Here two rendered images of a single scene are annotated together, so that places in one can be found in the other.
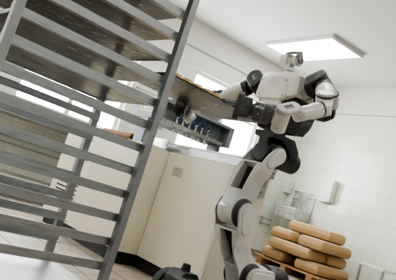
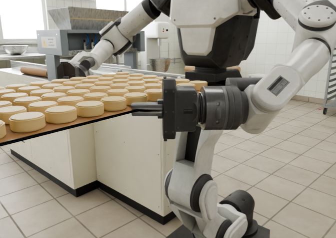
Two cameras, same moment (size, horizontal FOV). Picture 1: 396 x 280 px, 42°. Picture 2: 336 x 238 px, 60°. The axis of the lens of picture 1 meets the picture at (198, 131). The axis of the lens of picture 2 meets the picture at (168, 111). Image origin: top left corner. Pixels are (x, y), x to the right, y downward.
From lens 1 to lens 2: 1.72 m
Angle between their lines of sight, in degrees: 24
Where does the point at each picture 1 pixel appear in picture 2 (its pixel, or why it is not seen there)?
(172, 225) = (118, 156)
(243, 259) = (213, 228)
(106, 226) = (59, 167)
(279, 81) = not seen: outside the picture
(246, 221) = (210, 205)
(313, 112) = (314, 68)
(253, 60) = not seen: outside the picture
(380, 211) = not seen: hidden behind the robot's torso
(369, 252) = (251, 63)
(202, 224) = (148, 157)
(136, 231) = (88, 164)
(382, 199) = not seen: hidden behind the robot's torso
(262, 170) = (213, 134)
